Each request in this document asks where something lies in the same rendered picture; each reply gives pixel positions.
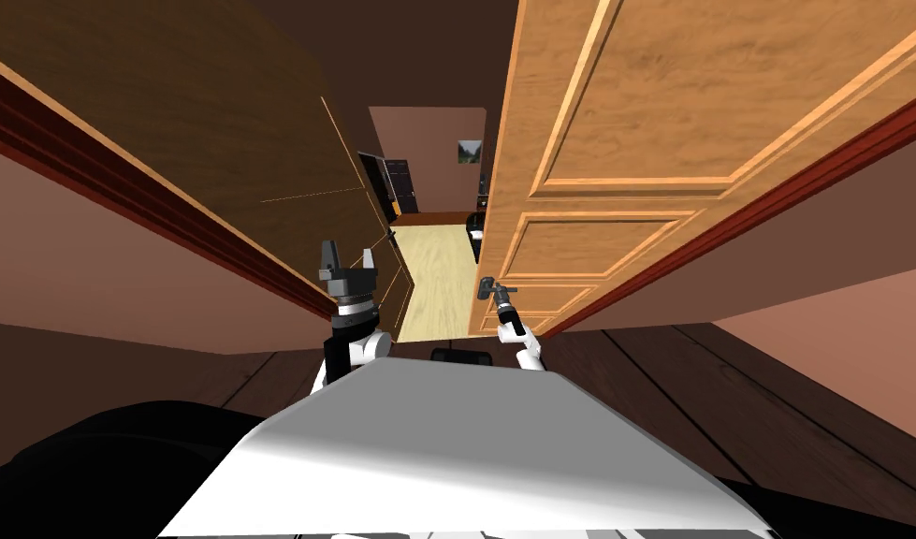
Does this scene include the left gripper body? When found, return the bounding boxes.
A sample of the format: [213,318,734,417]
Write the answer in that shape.
[318,268,381,305]

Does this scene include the black cabinet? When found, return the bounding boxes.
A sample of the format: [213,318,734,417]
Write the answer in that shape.
[358,152,421,224]

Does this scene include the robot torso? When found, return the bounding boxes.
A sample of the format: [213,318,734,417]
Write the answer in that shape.
[156,347,775,539]

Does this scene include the dark brown wooden door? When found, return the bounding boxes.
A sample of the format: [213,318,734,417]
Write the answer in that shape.
[0,0,415,344]

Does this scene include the light wooden door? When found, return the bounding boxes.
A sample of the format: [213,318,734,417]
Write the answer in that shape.
[468,0,916,340]

